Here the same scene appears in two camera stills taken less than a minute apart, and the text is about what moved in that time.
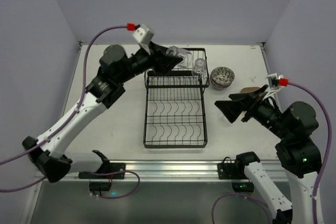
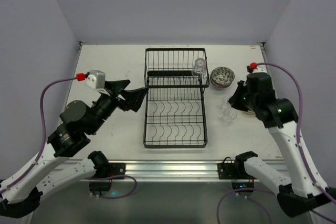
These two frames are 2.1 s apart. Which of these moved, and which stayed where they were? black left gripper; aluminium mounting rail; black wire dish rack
Moved: black left gripper
Stayed: aluminium mounting rail; black wire dish rack
